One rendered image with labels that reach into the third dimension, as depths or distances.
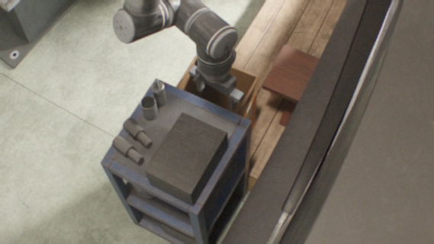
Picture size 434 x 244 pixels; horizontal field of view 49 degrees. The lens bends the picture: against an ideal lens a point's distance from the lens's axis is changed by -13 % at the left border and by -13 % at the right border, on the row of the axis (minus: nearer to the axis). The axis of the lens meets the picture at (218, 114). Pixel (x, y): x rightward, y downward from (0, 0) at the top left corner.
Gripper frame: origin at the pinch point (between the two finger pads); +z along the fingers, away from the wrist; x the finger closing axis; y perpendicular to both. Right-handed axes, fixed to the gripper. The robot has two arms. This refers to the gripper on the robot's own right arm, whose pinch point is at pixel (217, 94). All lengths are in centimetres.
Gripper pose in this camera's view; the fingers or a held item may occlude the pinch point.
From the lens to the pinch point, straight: 185.2
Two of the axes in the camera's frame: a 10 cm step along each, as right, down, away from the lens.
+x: 8.2, 4.9, -3.0
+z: 0.3, 4.9, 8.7
